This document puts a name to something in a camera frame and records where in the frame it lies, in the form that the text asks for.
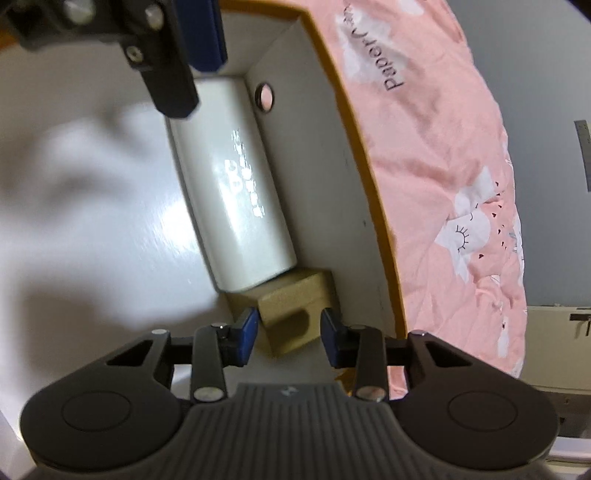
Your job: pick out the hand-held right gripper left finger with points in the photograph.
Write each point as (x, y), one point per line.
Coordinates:
(247, 334)

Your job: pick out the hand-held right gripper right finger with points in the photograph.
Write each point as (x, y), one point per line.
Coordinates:
(328, 337)

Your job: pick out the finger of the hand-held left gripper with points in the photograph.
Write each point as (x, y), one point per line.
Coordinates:
(210, 37)
(171, 87)

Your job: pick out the tan cardboard block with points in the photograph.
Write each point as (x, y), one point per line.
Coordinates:
(295, 300)

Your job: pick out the white rectangular box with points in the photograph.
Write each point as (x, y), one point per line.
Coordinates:
(235, 184)

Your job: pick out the pink printed blanket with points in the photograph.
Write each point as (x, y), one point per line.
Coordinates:
(415, 138)

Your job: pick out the beige cabinet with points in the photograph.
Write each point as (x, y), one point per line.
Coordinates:
(558, 350)

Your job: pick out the grey metal strip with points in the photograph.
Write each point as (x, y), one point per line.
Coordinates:
(584, 152)

